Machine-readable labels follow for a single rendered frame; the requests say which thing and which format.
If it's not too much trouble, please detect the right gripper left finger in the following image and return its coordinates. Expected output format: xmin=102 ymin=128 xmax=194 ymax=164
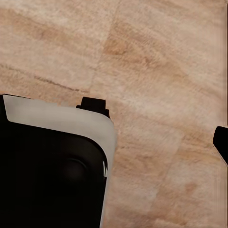
xmin=0 ymin=126 xmax=25 ymax=183

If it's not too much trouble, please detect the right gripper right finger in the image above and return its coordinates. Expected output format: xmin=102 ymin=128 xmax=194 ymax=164
xmin=213 ymin=126 xmax=228 ymax=164

